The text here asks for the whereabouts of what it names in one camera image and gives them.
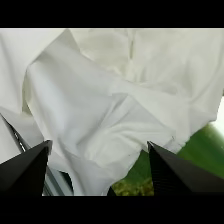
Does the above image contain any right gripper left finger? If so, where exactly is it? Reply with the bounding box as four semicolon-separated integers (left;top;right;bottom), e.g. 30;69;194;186
0;139;54;197

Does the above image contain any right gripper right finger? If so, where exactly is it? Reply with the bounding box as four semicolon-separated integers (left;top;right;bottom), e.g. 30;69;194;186
147;140;224;197

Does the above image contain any silver frame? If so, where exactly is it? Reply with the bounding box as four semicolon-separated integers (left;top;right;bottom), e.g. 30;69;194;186
0;113;75;197

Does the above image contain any white garment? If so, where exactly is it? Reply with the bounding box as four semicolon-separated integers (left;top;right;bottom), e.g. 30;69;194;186
0;28;224;197

